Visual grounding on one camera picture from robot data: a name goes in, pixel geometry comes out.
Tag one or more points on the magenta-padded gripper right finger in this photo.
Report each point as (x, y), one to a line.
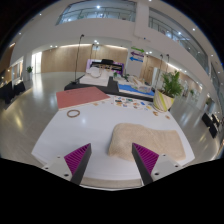
(147, 159)

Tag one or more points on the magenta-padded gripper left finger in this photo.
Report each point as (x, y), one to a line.
(77, 159)

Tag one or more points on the beige knitted towel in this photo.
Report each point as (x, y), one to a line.
(146, 140)

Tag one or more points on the white sheet of colourful stickers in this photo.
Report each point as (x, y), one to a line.
(133, 102)

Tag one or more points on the potted plant in striped pot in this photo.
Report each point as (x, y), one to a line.
(163, 100)

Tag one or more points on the red flat mat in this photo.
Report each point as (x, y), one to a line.
(81, 96)

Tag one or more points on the blue flat mat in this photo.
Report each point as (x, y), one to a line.
(133, 89)

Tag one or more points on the group of black chairs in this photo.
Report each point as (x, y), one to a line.
(10, 90)
(211, 121)

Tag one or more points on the black low table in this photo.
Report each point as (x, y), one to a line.
(111, 88)

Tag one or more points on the white board with white model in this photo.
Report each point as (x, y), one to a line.
(95, 78)

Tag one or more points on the tall black microphone stand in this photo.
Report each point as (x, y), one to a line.
(77, 63)

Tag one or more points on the black piano with purple backdrop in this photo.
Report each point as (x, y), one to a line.
(106, 64)

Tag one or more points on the white pillar with arrow signs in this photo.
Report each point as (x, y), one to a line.
(136, 60)

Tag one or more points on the small green floor plant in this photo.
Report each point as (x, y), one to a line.
(29, 69)

